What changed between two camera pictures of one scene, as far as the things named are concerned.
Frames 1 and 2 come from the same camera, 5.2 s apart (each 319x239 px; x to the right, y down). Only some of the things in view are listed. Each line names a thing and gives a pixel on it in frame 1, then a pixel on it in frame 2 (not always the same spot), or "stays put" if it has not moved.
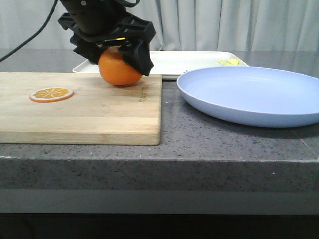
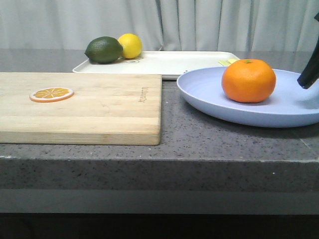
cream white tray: x=171 y=64 stays put
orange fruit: x=114 y=68 to x=248 y=81
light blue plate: x=256 y=96 stays put
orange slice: x=50 y=94 stays put
